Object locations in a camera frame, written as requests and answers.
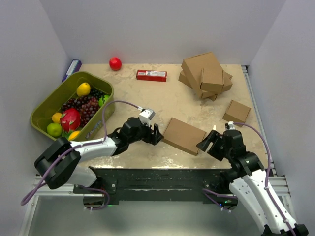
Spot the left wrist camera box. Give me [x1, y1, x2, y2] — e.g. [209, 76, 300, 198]
[139, 109, 155, 127]

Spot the red dragon fruit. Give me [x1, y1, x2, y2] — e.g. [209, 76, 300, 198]
[60, 108, 81, 132]

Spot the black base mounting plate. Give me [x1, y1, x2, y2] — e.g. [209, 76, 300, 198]
[73, 168, 238, 209]

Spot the red apple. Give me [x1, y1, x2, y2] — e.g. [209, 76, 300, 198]
[109, 57, 122, 71]

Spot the purple flat box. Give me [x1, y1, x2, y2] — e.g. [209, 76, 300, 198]
[62, 59, 82, 83]

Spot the top small cardboard box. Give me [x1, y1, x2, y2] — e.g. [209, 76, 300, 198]
[200, 67, 233, 94]

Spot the lone small cardboard box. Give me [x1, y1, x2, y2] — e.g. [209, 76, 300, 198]
[222, 100, 251, 123]

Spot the dark purple grape bunch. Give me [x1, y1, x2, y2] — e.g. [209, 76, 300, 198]
[61, 88, 105, 112]

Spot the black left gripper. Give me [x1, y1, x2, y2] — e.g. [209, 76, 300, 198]
[127, 119, 163, 145]

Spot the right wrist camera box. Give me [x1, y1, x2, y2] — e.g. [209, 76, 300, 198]
[225, 121, 236, 130]

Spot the green lime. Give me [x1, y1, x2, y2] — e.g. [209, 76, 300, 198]
[47, 122, 63, 137]

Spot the olive green plastic bin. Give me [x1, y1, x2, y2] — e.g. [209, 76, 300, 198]
[30, 71, 114, 141]

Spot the red grape bunch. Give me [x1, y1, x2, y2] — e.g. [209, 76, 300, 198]
[79, 97, 99, 127]

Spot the yellow lemon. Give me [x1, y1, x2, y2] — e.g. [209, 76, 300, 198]
[76, 82, 91, 97]

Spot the red rectangular carton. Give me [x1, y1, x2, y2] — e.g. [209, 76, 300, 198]
[136, 70, 167, 82]

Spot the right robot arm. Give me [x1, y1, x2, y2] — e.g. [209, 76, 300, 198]
[196, 129, 309, 236]

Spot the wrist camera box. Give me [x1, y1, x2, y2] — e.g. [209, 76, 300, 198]
[225, 121, 236, 130]
[139, 109, 155, 127]

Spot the small orange fruit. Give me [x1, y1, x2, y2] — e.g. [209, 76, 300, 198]
[52, 113, 62, 123]

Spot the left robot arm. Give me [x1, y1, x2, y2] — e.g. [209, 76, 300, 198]
[34, 118, 163, 193]

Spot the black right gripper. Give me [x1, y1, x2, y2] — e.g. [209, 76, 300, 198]
[196, 129, 232, 161]

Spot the large stacked cardboard box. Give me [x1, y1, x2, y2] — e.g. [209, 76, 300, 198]
[181, 52, 222, 89]

